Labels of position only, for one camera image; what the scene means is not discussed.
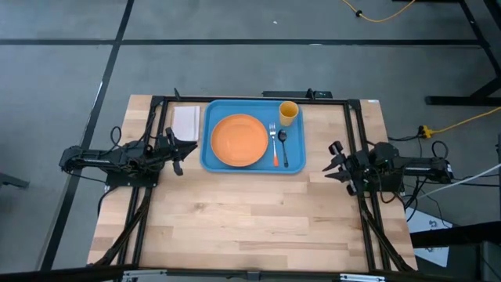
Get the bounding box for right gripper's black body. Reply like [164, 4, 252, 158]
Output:
[328, 140, 371, 197]

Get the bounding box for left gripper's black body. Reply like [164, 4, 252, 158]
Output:
[155, 126, 184, 177]

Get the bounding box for black spoon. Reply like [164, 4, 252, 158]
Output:
[277, 129, 290, 169]

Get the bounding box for orange plate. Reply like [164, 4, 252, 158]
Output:
[210, 113, 270, 168]

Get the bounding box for fork with orange handle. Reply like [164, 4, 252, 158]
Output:
[269, 121, 280, 168]

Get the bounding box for yellow cup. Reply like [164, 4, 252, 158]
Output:
[278, 100, 300, 128]

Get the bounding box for blue plastic tray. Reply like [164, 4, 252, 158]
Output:
[200, 99, 308, 175]

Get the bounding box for white folded napkin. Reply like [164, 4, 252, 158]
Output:
[171, 105, 202, 143]

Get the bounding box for white paper sheet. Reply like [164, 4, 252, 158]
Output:
[404, 206, 454, 268]

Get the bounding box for black equipment case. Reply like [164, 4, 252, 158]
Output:
[409, 221, 501, 282]

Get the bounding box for black aluminium table frame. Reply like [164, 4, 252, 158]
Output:
[88, 87, 418, 276]

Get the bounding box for white cable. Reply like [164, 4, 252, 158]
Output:
[417, 161, 501, 200]

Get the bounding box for yellow extension cable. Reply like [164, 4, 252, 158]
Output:
[430, 106, 501, 135]

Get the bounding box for black table leg frame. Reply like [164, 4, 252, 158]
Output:
[392, 0, 501, 107]

